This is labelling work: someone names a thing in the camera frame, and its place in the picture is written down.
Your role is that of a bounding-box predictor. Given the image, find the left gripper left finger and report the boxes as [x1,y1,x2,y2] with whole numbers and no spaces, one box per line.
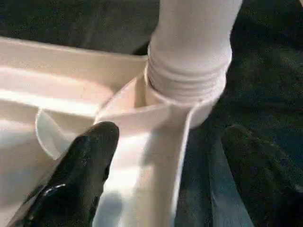
[9,122,119,227]

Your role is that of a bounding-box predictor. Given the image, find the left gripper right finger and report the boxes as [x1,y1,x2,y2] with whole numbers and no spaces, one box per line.
[223,125,303,227]

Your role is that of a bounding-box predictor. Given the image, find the white plastic table leg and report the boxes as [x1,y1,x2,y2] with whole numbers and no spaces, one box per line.
[146,0,243,105]

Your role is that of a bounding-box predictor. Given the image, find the black mat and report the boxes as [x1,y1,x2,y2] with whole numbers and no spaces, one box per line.
[0,0,303,227]

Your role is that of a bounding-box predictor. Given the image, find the white plastic table top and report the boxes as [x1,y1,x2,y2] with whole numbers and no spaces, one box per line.
[0,36,228,227]

